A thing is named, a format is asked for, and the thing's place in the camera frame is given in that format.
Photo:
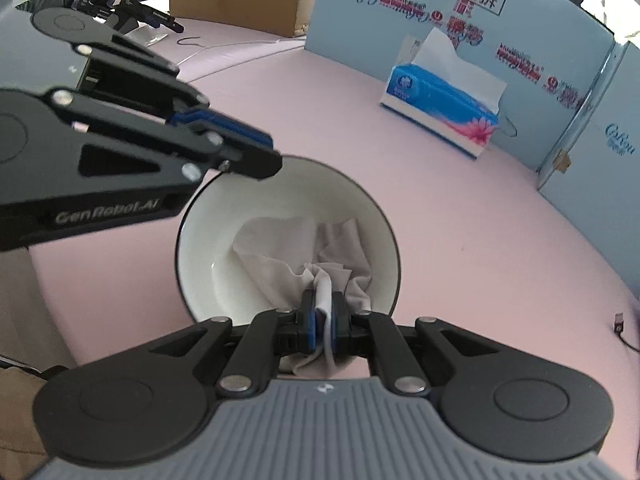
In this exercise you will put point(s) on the light blue foam board partition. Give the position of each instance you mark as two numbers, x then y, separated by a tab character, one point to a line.
570	109

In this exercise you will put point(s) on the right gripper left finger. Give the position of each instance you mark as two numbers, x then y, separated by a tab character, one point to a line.
256	349

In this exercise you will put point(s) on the white ceramic bowl black rim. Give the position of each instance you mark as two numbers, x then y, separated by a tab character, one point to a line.
211	279

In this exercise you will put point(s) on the white tissue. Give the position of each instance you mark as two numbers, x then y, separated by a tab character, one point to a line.
284	257

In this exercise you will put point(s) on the blue tissue box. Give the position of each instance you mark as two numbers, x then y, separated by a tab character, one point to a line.
454	99

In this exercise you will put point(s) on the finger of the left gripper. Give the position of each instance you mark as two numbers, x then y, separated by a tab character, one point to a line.
198	134
121	71

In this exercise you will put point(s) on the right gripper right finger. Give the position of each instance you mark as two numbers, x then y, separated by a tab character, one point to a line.
374	336

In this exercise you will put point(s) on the spare black handheld gripper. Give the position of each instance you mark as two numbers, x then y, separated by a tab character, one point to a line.
127	15

